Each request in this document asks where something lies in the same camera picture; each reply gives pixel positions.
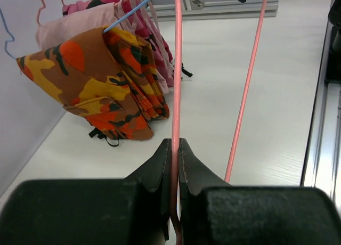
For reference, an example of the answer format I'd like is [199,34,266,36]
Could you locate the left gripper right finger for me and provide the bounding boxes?
[178,139,340,244]

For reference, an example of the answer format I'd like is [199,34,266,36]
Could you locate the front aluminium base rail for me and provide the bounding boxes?
[301,24,340,205]

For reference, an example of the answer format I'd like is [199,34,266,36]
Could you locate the pink camouflage trousers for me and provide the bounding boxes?
[62,0,174,94]

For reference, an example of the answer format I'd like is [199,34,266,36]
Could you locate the light pink trousers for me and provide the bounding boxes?
[35,0,176,95]

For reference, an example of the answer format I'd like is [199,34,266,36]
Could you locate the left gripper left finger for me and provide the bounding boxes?
[1,138,172,244]

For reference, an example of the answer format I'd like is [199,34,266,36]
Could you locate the right aluminium floor extrusion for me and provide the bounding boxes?
[150,0,279,21]

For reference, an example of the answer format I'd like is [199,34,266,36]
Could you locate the orange camouflage trousers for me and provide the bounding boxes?
[17,26,169,141]

